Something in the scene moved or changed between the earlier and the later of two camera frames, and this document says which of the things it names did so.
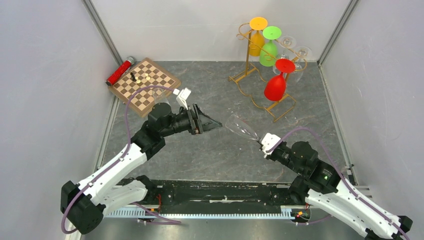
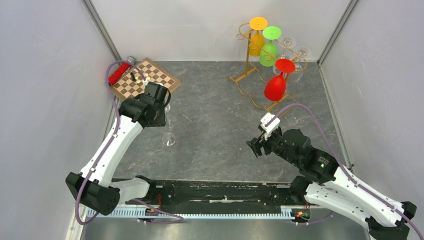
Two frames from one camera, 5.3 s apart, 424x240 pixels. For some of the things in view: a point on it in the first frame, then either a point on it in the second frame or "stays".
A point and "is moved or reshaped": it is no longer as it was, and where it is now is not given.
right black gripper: (270, 156) -> (256, 143)
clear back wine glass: (285, 42) stays
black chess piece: (133, 77) stays
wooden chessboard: (146, 84) stays
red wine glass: (275, 86) stays
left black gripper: (199, 122) -> (161, 121)
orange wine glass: (257, 39) stays
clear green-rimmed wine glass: (240, 127) is moved or reshaped
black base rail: (218, 197) stays
